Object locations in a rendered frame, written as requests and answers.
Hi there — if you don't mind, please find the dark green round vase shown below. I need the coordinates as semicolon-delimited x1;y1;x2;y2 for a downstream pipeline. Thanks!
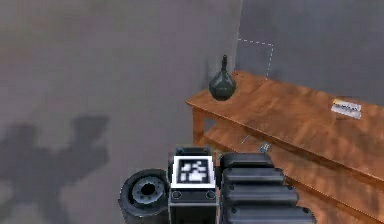
208;54;237;102

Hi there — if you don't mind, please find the white flat box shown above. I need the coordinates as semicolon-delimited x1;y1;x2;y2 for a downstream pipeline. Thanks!
331;98;363;120

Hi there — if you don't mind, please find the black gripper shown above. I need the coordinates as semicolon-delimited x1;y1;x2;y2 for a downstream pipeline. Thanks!
118;168;172;224

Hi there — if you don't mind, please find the brown wooden shelf table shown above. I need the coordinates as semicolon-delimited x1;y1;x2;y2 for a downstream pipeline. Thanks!
185;69;384;224

